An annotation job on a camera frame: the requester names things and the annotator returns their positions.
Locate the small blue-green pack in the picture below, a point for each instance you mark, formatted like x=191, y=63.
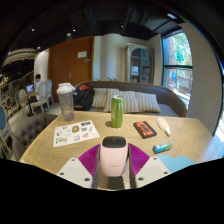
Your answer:
x=162, y=147

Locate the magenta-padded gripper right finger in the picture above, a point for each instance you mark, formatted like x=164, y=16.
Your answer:
x=148, y=170

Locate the brown wooden door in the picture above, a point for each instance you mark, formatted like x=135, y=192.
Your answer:
x=66, y=70

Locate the black backpack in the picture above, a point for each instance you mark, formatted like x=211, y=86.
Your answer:
x=83, y=98

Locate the black-framed window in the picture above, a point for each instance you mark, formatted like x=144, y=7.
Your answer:
x=220, y=128
x=178, y=66

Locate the white door sign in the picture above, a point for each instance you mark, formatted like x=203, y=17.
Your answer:
x=82, y=54

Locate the clear shaker bottle white lid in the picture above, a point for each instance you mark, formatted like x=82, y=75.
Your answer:
x=66, y=103

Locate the pink computer mouse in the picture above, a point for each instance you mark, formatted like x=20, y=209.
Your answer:
x=114, y=158

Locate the white sticker sheet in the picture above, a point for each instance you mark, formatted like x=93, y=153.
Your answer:
x=76, y=133

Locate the grey arched glass cabinet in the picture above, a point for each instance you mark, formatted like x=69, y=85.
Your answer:
x=140, y=63

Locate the laptop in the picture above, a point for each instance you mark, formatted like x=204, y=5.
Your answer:
x=30, y=88

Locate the grey-brown curved sofa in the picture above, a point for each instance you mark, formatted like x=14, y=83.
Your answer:
x=170, y=103

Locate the grey tufted armchair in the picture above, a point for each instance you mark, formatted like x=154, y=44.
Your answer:
x=31, y=131

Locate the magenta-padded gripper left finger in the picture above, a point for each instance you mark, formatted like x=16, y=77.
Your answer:
x=78, y=171

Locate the white chair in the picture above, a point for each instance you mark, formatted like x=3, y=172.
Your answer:
x=45, y=96

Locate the blue-backed white chairs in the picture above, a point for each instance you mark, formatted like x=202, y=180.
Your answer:
x=8, y=110

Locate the striped cushion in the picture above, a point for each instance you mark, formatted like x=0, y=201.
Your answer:
x=99, y=97
x=148, y=102
x=131, y=101

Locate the person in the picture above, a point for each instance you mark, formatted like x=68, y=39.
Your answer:
x=37, y=87

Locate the white tube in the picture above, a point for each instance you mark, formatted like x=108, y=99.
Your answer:
x=163, y=126

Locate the black box with red print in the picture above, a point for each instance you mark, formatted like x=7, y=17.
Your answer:
x=145, y=129

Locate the green drink can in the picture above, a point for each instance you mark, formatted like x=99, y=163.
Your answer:
x=117, y=111

